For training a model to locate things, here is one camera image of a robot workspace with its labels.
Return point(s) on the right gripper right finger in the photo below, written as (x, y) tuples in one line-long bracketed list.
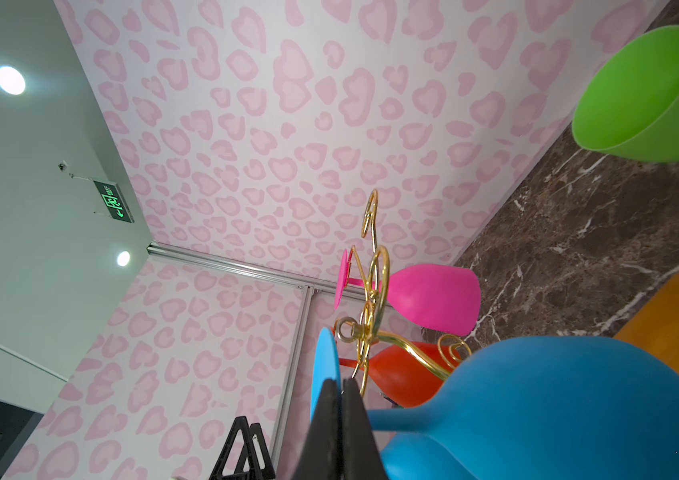
[(361, 458)]

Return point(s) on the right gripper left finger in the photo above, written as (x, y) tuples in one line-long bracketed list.
[(320, 458)]

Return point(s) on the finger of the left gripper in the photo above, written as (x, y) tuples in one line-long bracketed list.
[(260, 462), (239, 428)]

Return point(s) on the blue wine glass front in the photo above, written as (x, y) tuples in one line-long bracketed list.
[(542, 408)]

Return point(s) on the blue wine glass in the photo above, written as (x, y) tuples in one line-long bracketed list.
[(542, 408), (410, 456)]

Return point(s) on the green wine glass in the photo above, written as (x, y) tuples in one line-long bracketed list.
[(631, 107)]

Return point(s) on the red wine glass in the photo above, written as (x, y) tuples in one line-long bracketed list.
[(403, 379)]

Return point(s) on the magenta wine glass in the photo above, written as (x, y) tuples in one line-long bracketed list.
[(438, 297)]

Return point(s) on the ceiling light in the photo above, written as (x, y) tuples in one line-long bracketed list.
[(12, 81), (123, 258)]

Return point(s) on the green exit sign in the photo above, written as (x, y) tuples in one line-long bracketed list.
[(113, 201)]

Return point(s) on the diagonal aluminium frame bar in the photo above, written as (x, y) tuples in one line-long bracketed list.
[(255, 272)]

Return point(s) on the gold wire glass rack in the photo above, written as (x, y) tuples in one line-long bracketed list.
[(349, 330)]

